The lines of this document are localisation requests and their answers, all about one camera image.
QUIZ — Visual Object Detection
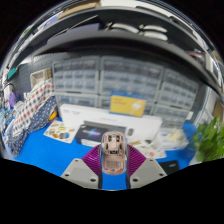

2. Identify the navy polka-dot cloth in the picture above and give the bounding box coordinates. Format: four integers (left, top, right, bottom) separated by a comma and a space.
6, 95, 58, 158

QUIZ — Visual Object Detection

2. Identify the food sticker sheet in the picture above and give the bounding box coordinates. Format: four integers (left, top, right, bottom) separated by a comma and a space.
43, 120, 77, 144

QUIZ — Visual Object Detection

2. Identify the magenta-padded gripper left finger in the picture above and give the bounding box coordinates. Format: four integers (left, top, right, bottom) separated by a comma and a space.
60, 144, 104, 190

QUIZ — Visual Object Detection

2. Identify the grey large-drawer cabinet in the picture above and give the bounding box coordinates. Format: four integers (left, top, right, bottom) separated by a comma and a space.
98, 95, 156, 117
54, 92, 100, 108

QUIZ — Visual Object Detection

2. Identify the beige woven basket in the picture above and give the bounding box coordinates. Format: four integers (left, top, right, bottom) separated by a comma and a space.
29, 68, 53, 89

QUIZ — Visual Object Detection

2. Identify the red blue checkered cloth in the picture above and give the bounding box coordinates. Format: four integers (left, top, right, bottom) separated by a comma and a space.
11, 78, 54, 134

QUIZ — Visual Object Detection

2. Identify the transparent pink computer mouse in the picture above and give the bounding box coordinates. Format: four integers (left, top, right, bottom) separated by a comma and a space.
100, 130, 127, 175

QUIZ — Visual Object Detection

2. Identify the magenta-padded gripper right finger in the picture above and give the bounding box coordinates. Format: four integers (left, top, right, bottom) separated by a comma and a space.
125, 144, 168, 189

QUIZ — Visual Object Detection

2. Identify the disposable glove box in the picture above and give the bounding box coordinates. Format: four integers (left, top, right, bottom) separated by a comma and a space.
156, 128, 188, 151

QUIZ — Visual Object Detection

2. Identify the white keyboard package box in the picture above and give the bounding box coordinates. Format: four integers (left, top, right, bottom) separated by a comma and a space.
58, 103, 163, 141

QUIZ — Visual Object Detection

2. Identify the grey shelf unit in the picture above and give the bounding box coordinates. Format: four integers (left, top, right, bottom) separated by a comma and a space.
9, 0, 224, 101

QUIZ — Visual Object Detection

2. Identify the yellow and blue box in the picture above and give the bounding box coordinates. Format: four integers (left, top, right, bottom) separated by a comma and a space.
109, 93, 148, 118

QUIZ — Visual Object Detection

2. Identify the green leafy plant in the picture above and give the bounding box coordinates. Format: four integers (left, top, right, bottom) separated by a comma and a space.
193, 116, 224, 163

